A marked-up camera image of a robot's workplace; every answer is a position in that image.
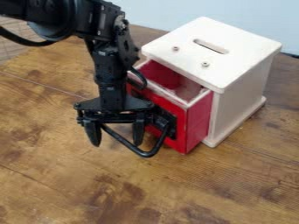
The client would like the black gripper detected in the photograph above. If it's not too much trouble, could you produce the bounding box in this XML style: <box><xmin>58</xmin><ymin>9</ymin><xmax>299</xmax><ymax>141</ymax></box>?
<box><xmin>74</xmin><ymin>95</ymin><xmax>155</xmax><ymax>147</ymax></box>

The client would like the red drawer with black handle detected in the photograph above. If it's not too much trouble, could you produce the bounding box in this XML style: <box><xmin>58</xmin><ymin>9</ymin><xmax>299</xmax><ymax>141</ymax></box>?
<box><xmin>101</xmin><ymin>59</ymin><xmax>216</xmax><ymax>158</ymax></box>

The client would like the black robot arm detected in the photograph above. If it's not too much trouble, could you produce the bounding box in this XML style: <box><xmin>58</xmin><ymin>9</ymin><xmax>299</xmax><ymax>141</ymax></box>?
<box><xmin>0</xmin><ymin>0</ymin><xmax>153</xmax><ymax>149</ymax></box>

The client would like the white wooden cabinet box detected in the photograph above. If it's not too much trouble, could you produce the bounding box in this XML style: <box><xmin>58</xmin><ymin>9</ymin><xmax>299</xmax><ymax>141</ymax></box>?
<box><xmin>142</xmin><ymin>17</ymin><xmax>282</xmax><ymax>148</ymax></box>

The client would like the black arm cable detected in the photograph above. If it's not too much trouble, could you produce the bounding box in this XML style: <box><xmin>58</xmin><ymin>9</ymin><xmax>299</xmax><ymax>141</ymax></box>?
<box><xmin>0</xmin><ymin>25</ymin><xmax>57</xmax><ymax>47</ymax></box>

